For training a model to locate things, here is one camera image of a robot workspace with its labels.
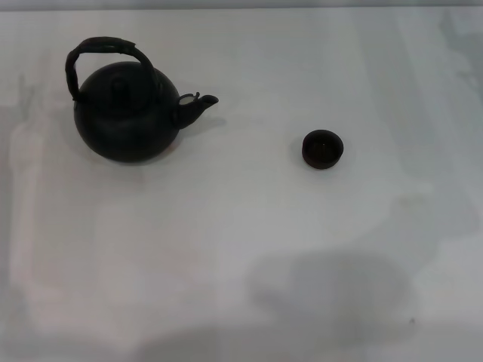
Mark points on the small dark brown teacup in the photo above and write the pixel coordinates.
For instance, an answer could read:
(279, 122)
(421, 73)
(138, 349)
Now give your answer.
(322, 151)

